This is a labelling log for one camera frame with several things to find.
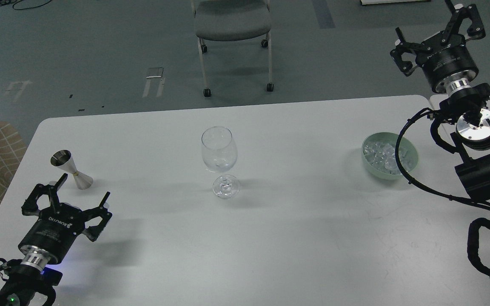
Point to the grey office chair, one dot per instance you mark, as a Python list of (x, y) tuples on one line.
[(232, 20)]

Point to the steel double jigger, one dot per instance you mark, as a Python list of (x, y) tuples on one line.
[(63, 159)]

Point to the clear wine glass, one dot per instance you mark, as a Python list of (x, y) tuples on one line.
[(219, 154)]

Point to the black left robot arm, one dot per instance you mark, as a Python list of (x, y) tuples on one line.
[(22, 279)]

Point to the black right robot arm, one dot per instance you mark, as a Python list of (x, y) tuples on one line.
[(461, 124)]

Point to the clear ice cubes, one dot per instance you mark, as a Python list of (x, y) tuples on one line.
[(382, 156)]

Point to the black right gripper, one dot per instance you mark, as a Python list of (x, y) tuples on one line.
[(447, 59)]

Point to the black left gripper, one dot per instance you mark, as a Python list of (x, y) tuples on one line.
[(51, 233)]

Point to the green bowl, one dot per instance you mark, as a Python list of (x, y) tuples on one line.
[(391, 138)]

